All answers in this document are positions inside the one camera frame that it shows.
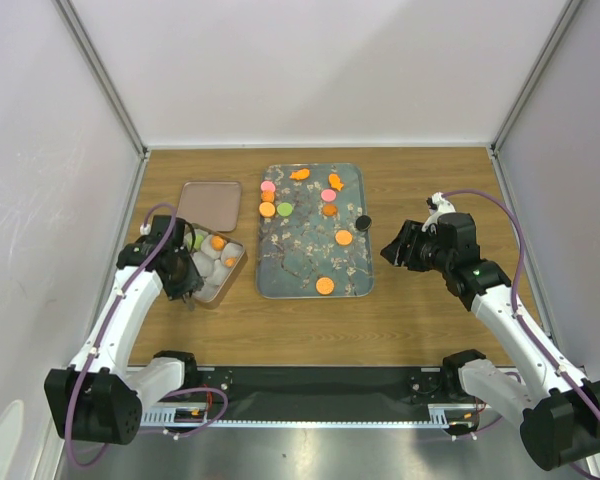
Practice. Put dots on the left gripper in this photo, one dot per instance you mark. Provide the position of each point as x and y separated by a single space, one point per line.
192 280

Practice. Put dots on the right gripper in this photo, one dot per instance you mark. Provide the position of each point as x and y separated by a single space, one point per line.
411 234

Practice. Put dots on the green round cookie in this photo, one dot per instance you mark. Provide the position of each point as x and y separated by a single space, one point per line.
284 209
197 241

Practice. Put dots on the orange waffle cookie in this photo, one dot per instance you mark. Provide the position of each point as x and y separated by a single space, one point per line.
218 243

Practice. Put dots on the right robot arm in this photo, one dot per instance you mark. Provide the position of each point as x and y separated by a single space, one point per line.
553 404

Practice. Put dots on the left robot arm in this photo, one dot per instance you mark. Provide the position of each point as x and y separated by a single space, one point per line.
95 398

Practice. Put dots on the brown cookie tin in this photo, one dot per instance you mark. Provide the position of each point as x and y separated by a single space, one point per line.
218 278

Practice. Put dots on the black sandwich cookie right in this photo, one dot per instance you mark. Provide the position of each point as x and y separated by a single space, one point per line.
363 223

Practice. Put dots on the orange round cookie right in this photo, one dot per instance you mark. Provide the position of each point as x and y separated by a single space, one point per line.
343 237

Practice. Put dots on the orange round cookie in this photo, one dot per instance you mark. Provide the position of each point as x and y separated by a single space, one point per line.
343 237
267 209
325 286

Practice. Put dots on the brown tin lid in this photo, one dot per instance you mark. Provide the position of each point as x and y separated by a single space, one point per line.
212 204

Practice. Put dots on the dark orange cookie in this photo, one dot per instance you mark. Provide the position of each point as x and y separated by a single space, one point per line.
330 210

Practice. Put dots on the orange round cookie bottom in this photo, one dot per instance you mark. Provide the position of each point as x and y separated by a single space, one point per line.
325 286

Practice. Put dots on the pink round cookie right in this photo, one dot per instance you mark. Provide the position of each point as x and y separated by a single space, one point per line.
328 195

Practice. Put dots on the pink round cookie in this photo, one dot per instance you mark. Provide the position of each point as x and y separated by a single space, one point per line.
328 195
268 186

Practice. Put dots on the floral blue serving tray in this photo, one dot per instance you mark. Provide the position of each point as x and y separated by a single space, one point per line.
294 251

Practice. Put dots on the orange fish cookie right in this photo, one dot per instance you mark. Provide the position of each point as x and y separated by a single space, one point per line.
335 182

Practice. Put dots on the orange fish cookie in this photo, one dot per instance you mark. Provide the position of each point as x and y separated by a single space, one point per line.
300 174
335 182

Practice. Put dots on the orange round cookie left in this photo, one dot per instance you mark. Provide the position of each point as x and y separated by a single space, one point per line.
267 209

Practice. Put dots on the small orange cookie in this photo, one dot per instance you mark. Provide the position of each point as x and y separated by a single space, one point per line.
268 196

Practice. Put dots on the green round cookie top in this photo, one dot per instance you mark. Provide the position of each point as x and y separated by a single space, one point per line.
284 209

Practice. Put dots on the pink round cookie left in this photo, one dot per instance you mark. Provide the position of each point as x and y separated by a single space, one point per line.
268 186

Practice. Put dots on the orange fish cookie left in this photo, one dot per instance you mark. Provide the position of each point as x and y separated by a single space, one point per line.
300 174

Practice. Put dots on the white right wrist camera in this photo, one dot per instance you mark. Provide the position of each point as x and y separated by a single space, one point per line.
437 205

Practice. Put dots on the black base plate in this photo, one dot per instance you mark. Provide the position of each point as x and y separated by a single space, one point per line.
335 394

